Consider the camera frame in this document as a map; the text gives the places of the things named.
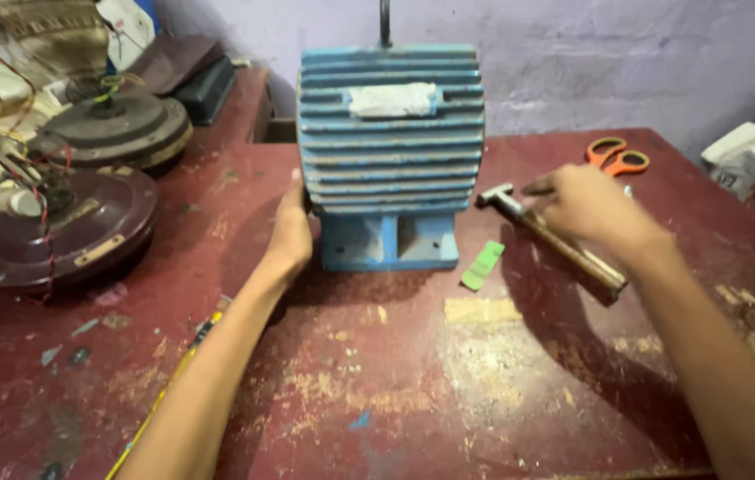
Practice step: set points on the person's right hand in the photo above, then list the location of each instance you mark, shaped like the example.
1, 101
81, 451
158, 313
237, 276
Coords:
584, 203

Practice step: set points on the person's left hand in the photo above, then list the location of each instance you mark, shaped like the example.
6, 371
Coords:
290, 233

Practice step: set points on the green paper strip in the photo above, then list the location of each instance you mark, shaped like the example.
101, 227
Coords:
482, 265

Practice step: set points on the dark grey fan motor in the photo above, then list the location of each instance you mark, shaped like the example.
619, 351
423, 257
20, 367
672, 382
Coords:
117, 130

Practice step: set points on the blue finned motor housing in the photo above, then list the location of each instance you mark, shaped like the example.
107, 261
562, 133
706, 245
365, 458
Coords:
390, 153

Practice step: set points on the dark metal rod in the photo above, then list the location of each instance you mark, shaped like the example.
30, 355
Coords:
385, 23

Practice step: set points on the brown ceiling fan motor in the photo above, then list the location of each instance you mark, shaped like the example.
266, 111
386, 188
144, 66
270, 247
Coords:
64, 230

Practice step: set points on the person's right fingers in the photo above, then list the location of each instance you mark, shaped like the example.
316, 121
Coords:
544, 190

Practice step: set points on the dark green metal box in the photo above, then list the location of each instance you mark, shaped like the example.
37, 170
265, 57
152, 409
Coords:
204, 90

